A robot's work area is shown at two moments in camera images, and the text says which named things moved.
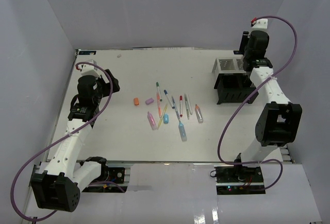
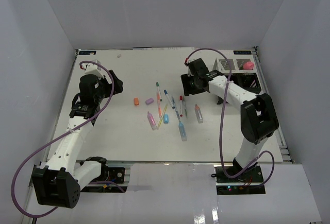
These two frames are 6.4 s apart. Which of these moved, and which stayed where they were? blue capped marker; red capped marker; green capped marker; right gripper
Moved: right gripper
Stayed: red capped marker; green capped marker; blue capped marker
